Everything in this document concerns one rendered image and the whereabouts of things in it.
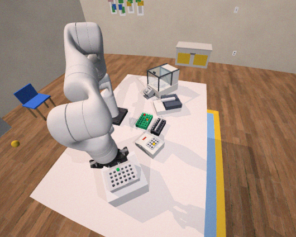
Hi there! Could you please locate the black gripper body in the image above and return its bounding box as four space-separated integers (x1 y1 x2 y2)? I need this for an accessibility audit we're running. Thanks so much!
100 151 122 166

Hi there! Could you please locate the analytical balance with glass draft shield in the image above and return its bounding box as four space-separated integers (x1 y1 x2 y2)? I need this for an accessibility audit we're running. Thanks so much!
143 63 180 99

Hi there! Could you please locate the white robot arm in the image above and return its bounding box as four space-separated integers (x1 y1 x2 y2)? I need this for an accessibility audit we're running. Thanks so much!
47 22 119 164

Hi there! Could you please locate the green tube rack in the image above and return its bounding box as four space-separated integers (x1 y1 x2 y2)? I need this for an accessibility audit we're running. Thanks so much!
135 113 153 130

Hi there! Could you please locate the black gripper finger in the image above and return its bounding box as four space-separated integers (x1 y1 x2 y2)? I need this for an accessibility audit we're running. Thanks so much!
116 147 129 164
89 160 111 169

